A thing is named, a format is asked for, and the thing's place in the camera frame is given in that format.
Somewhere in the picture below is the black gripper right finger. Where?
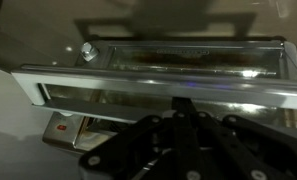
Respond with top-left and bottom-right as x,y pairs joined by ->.
184,95 -> 297,180

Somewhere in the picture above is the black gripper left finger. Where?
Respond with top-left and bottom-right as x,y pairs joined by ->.
77,95 -> 190,180

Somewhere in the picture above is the glass oven door with handle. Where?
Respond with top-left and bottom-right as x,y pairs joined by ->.
10,38 -> 297,125

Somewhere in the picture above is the silver mini toaster oven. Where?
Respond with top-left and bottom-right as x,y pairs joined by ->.
41,34 -> 297,155

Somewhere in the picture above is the silver oven knob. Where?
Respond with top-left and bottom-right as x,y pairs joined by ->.
80,41 -> 100,63

